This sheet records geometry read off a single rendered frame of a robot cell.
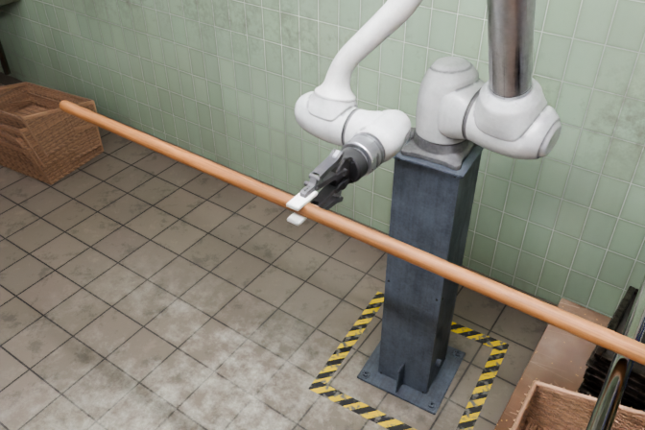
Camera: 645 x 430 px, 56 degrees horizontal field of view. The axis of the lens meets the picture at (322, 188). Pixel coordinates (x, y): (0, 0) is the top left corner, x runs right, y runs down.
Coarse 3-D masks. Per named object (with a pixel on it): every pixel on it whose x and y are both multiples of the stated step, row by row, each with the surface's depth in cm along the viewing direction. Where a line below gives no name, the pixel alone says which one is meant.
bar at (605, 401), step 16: (640, 288) 109; (640, 304) 105; (640, 320) 102; (640, 336) 100; (624, 368) 94; (608, 384) 92; (624, 384) 92; (608, 400) 89; (592, 416) 88; (608, 416) 87
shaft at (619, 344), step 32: (128, 128) 148; (192, 160) 136; (256, 192) 128; (352, 224) 117; (416, 256) 110; (480, 288) 104; (512, 288) 103; (544, 320) 99; (576, 320) 97; (640, 352) 92
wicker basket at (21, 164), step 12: (0, 144) 331; (12, 144) 321; (0, 156) 345; (12, 156) 334; (24, 156) 326; (84, 156) 354; (12, 168) 350; (24, 168) 340; (60, 168) 341; (72, 168) 349; (48, 180) 335
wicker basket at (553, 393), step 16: (544, 384) 143; (528, 400) 140; (544, 400) 146; (560, 400) 143; (576, 400) 139; (592, 400) 137; (528, 416) 151; (544, 416) 148; (560, 416) 145; (624, 416) 134; (640, 416) 131
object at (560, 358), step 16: (560, 304) 185; (576, 304) 185; (592, 320) 180; (608, 320) 180; (544, 336) 175; (560, 336) 175; (576, 336) 175; (544, 352) 170; (560, 352) 170; (576, 352) 170; (528, 368) 166; (544, 368) 166; (560, 368) 166; (576, 368) 166; (528, 384) 162; (560, 384) 162; (576, 384) 162; (512, 400) 158; (512, 416) 154; (576, 416) 154
